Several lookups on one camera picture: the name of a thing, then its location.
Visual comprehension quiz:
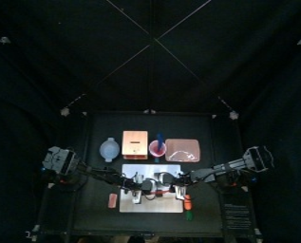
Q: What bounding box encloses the white cutting board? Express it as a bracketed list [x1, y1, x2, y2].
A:
[118, 163, 186, 214]

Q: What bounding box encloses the pink square plate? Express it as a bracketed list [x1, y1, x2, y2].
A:
[163, 138, 202, 163]

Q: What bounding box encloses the orange toy carrot, green top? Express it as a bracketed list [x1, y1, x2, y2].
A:
[183, 194, 194, 222]

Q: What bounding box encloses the pink cup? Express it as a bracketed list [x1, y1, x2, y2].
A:
[147, 140, 167, 158]

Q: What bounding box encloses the pale blue bowl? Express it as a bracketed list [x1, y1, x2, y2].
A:
[98, 137, 120, 163]

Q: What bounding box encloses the pink toy salmon slice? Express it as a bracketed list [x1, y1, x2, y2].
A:
[107, 193, 118, 209]

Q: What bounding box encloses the printed label sticker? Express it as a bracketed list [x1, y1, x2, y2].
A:
[221, 202, 254, 230]

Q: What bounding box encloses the wooden box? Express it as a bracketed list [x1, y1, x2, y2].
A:
[120, 130, 150, 160]

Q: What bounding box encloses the blue utensil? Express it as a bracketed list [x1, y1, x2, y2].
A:
[155, 132, 165, 163]

